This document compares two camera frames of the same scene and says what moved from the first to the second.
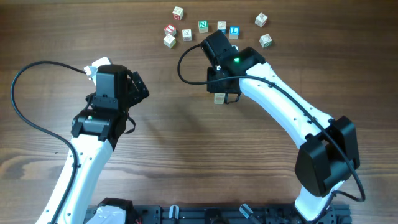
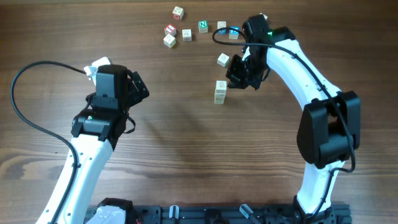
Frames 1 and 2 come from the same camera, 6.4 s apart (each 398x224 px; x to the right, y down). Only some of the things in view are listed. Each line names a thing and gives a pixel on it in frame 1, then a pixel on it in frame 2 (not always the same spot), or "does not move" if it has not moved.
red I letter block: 170,29 does not move
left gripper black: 135,96 does not move
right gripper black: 212,88 → 236,81
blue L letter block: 234,32 does not move
